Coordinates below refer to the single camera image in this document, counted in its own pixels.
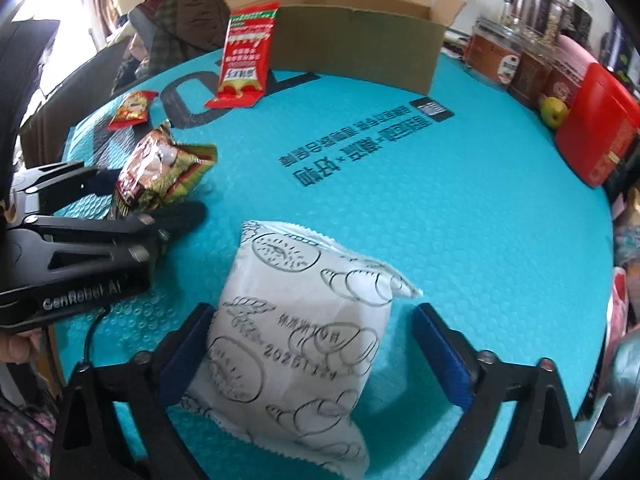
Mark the green plaid scarf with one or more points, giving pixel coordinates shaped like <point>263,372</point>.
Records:
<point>165,40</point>

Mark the teal bubble mat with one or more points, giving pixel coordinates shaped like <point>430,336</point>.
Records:
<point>450,210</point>

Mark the row of clear food jars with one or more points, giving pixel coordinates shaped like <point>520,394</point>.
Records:
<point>495,55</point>

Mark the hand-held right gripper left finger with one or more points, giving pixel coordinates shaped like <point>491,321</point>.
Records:
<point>185,365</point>

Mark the tall red snack packet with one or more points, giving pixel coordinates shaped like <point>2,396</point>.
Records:
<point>247,55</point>

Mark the red tin box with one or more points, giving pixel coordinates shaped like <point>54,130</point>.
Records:
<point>595,125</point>

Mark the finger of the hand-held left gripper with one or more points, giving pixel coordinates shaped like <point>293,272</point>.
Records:
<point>110,227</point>
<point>65,180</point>

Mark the brown quilted jacket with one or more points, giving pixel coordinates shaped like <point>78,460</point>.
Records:
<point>200,5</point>

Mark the green gold snack packet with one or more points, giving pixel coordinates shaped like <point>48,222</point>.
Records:
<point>150,170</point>

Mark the white printed bread packet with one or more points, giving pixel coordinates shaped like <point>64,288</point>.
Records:
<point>300,335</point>

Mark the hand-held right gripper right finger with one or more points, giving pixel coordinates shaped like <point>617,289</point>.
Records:
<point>445,355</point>

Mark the small red orange snack packet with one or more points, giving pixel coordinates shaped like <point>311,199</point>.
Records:
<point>132,110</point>

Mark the floral patterned cloth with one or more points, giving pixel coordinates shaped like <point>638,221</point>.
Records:
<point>25,440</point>

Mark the red patterned garment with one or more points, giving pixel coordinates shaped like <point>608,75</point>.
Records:
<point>155,0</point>

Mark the person's left hand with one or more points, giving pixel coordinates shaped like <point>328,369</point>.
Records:
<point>15,349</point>

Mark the green apple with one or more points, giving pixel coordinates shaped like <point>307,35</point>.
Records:
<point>554,111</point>

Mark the grey metallic object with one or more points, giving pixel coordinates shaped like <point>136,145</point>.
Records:
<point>622,380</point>

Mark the grey garment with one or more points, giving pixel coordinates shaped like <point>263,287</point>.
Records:
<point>140,30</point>

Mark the cardboard box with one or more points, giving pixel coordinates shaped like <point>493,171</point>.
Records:
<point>350,45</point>

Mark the pink lidded container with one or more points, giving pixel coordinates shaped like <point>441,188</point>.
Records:
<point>575,52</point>

